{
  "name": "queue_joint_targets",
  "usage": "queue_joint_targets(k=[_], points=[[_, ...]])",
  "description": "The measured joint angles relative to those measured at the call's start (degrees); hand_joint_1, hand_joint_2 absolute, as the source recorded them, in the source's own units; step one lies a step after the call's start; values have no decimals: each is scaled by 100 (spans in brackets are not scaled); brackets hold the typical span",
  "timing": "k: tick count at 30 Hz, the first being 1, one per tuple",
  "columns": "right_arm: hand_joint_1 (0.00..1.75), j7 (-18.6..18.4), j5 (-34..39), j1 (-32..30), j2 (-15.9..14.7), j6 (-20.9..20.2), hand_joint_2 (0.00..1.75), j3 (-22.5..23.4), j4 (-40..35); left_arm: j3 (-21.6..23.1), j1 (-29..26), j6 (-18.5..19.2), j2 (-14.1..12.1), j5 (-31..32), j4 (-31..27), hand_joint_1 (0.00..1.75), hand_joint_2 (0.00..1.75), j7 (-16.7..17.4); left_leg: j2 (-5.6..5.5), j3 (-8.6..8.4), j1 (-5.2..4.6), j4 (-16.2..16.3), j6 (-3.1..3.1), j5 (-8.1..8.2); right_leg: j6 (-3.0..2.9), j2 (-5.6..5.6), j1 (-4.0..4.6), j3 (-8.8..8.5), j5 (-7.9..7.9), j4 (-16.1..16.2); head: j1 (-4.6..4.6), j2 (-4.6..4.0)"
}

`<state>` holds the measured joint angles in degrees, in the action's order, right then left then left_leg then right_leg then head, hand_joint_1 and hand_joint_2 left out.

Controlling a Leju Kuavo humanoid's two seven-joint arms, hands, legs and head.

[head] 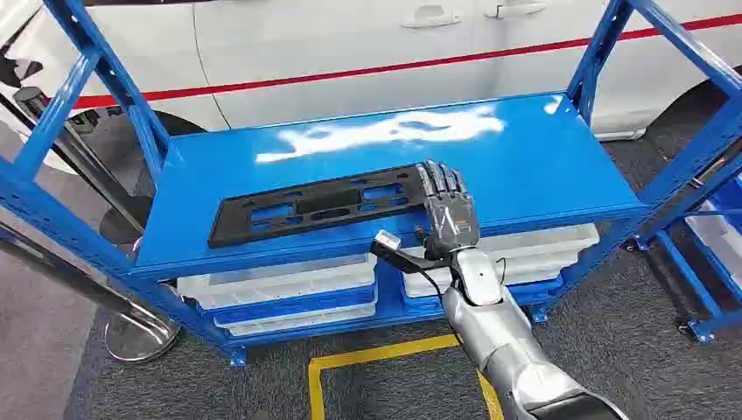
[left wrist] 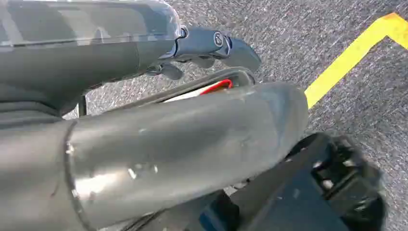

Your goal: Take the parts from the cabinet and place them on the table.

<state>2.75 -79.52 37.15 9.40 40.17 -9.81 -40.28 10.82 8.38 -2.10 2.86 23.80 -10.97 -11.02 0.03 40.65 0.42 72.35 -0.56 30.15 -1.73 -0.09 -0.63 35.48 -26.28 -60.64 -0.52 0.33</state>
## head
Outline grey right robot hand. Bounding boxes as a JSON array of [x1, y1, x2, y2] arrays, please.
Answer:
[[416, 159, 482, 260]]

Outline black plastic plate frame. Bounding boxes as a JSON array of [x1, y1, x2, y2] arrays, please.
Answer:
[[207, 163, 433, 249]]

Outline blue metal shelf rack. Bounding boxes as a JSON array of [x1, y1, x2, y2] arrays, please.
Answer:
[[0, 0, 742, 368]]

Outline white plastic tray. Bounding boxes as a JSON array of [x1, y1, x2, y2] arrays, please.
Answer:
[[402, 222, 601, 299], [176, 254, 379, 310], [214, 302, 379, 338]]

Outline white car with red stripe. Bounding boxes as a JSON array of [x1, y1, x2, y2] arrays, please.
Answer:
[[0, 0, 742, 175]]

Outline small blue metal rack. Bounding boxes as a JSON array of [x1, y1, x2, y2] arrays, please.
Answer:
[[634, 168, 742, 344]]

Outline white plastic bin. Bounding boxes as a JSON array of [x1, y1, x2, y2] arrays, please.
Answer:
[[685, 199, 742, 275]]

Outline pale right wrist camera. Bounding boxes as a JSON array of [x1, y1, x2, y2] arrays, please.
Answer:
[[370, 229, 451, 275]]

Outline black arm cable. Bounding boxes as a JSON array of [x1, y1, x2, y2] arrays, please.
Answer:
[[414, 266, 465, 349]]

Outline chrome stanchion post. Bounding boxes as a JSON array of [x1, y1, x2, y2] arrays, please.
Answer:
[[0, 236, 182, 364]]

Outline dark stanchion post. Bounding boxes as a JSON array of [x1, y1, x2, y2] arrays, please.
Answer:
[[12, 87, 156, 246]]

